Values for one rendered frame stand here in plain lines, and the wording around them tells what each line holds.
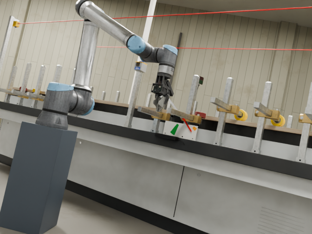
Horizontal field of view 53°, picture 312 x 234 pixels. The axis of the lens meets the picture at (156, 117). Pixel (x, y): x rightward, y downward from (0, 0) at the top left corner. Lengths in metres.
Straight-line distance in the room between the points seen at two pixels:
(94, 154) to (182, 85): 3.64
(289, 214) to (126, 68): 4.91
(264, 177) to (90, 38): 1.39
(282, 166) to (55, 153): 1.27
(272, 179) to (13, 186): 1.47
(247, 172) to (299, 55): 4.92
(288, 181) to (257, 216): 0.38
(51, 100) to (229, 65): 4.86
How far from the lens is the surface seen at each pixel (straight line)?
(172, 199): 2.45
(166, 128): 2.23
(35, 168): 1.91
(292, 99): 6.52
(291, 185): 1.94
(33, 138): 1.92
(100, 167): 2.89
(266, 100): 2.00
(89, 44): 2.16
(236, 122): 2.23
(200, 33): 6.54
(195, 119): 2.13
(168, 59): 1.80
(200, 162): 2.11
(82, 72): 2.11
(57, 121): 1.94
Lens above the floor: 0.67
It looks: 4 degrees up
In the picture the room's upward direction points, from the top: 12 degrees clockwise
